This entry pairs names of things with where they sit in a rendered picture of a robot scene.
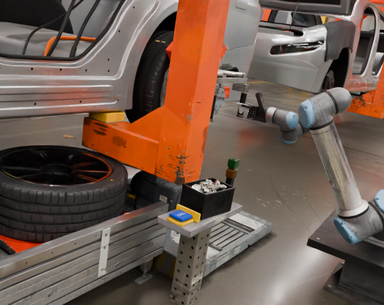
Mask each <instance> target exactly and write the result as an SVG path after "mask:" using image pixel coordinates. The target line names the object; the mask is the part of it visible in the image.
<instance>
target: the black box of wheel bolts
mask: <svg viewBox="0 0 384 305"><path fill-rule="evenodd" d="M234 190H235V187H233V186H231V185H228V184H226V183H224V182H221V181H220V180H218V179H215V178H213V177H211V178H207V179H202V180H196V181H193V182H188V183H183V184H182V193H181V197H180V205H182V206H184V207H186V208H188V209H191V210H193V211H196V212H198V213H200V220H204V219H206V218H210V217H214V216H216V215H219V214H223V213H226V212H229V211H231V205H232V201H233V195H234Z"/></svg>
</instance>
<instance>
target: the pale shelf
mask: <svg viewBox="0 0 384 305"><path fill-rule="evenodd" d="M175 211H176V209H175V210H172V211H170V212H167V213H165V214H162V215H160V216H158V217H157V223H159V224H160V225H163V226H165V227H167V228H169V229H171V230H173V231H175V232H177V233H179V234H181V235H183V236H185V237H187V238H191V237H192V236H194V235H196V234H198V233H200V232H202V231H204V230H206V229H208V228H210V227H212V226H214V225H216V224H218V223H220V222H222V221H224V220H226V219H228V218H230V217H232V216H233V215H235V214H237V213H239V212H241V211H242V205H239V204H237V203H235V202H232V205H231V211H229V212H226V213H223V214H219V215H216V216H214V217H210V218H206V219H204V220H200V221H199V223H197V222H195V221H193V222H191V223H189V224H187V225H185V226H183V227H181V226H179V225H177V224H175V223H172V222H170V221H168V220H167V217H169V214H170V213H172V212H175Z"/></svg>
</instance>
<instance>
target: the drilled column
mask: <svg viewBox="0 0 384 305"><path fill-rule="evenodd" d="M211 228H212V227H210V228H208V229H206V230H204V231H202V232H200V233H198V234H196V235H194V236H192V237H191V238H187V237H185V236H183V235H180V239H179V246H178V250H177V257H176V264H175V268H174V276H173V283H172V287H171V294H170V301H172V302H174V303H176V304H177V305H193V304H195V303H196V302H198V299H199V293H200V287H201V282H202V277H203V272H204V267H205V260H206V256H207V250H208V244H209V240H210V234H211ZM173 297H175V299H174V298H173Z"/></svg>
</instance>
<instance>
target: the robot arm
mask: <svg viewBox="0 0 384 305"><path fill-rule="evenodd" d="M255 95H256V99H257V102H258V105H253V104H250V103H245V104H243V103H239V102H238V103H236V104H235V105H238V106H239V113H241V114H242V113H243V112H244V113H247V112H248V110H249V112H248V115H247V119H249V118H253V119H251V120H257V121H260V122H264V123H266V122H269V123H273V124H276V125H279V127H280V136H281V138H282V141H283V142H285V143H288V144H291V143H294V142H295V141H296V140H297V138H298V137H299V136H301V135H303V134H305V133H308V132H311V135H312V137H313V140H314V143H315V145H316V148H317V151H318V153H319V156H320V159H321V161H322V164H323V167H324V169H325V172H326V174H327V177H328V180H329V182H330V185H331V187H332V190H333V193H334V195H335V198H336V200H337V204H338V207H337V209H336V212H337V215H338V217H335V218H334V224H335V226H336V228H337V230H338V232H339V233H340V235H341V236H342V237H343V238H344V239H345V240H346V241H347V242H348V243H350V244H355V243H358V242H361V241H362V240H364V239H366V238H368V237H370V236H373V237H374V238H376V239H378V240H380V241H384V189H381V190H380V191H379V192H378V193H377V194H376V196H375V198H374V199H372V200H370V201H368V202H367V201H365V200H362V198H361V196H360V193H359V190H358V188H357V185H356V181H355V180H354V176H353V174H352V171H351V168H350V166H349V163H348V160H347V158H346V154H345V152H344V149H343V146H342V143H341V141H340V138H339V135H338V132H337V130H336V126H335V124H334V119H333V116H334V115H336V114H339V113H342V112H344V111H346V110H347V109H348V108H349V107H350V105H351V101H352V98H351V95H350V93H349V91H348V90H346V89H344V88H340V87H336V88H332V89H329V90H326V91H325V92H322V93H320V94H318V95H316V96H314V97H312V98H310V99H307V100H306V101H304V102H302V103H301V104H300V105H299V109H298V112H299V117H298V115H297V114H296V113H294V112H292V111H285V110H281V109H278V108H274V107H269V108H266V105H265V101H264V99H263V95H262V92H258V93H256V94H255ZM299 118H300V119H299ZM298 119H299V120H298Z"/></svg>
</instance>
